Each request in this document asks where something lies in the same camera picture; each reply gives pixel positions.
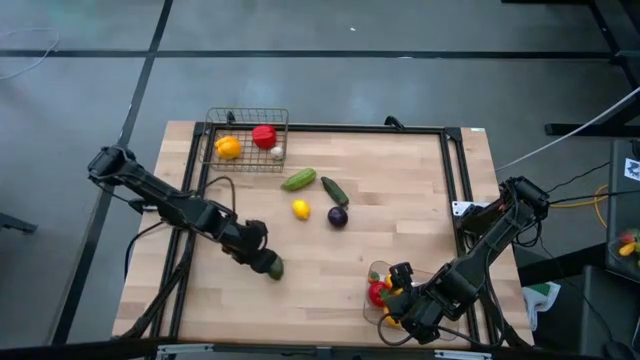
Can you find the green avocado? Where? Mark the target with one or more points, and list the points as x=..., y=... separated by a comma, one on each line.
x=276, y=268

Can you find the red bell pepper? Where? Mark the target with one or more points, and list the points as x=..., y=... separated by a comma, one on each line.
x=264, y=137

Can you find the silver metal bracket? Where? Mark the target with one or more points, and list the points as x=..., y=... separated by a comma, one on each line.
x=182, y=349
x=462, y=355

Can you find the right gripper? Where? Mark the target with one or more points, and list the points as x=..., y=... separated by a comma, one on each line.
x=425, y=310

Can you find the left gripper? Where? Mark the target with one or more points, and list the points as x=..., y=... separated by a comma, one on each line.
x=245, y=240

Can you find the bowl of toy produce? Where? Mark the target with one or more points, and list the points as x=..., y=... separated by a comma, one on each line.
x=627, y=246

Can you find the red tomato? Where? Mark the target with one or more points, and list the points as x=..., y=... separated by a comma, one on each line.
x=377, y=294

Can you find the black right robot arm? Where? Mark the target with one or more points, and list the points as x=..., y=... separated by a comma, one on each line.
x=500, y=225

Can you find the black desk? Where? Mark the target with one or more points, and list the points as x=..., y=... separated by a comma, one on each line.
x=622, y=210

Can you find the black metal table frame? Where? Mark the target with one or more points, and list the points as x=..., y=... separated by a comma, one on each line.
x=350, y=128

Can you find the purple round eggplant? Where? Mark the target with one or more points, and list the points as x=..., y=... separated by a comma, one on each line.
x=338, y=217

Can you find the yellow bell pepper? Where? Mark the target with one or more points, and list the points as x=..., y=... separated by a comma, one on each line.
x=228, y=148

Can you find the light green cucumber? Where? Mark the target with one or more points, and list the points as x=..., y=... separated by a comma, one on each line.
x=299, y=179

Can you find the dark green cucumber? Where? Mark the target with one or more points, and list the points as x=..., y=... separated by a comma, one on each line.
x=335, y=192

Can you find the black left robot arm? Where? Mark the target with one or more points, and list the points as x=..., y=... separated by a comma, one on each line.
x=175, y=207

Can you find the white garlic bulb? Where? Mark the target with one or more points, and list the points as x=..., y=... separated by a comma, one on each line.
x=277, y=153

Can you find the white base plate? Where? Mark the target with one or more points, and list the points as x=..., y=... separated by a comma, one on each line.
x=460, y=207

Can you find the clear plastic bin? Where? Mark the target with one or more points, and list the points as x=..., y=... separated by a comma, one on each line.
x=450, y=340

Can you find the black table legs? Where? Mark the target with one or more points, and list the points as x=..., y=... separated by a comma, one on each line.
x=615, y=60

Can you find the black horizontal beam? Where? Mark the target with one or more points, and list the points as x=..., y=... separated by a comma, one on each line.
x=75, y=351

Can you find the white sticker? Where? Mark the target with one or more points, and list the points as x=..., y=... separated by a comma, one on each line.
x=633, y=169

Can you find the white and green cloth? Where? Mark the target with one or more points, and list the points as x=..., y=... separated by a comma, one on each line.
x=542, y=300

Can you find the black floor stand foot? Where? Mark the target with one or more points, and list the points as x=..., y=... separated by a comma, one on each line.
x=17, y=223

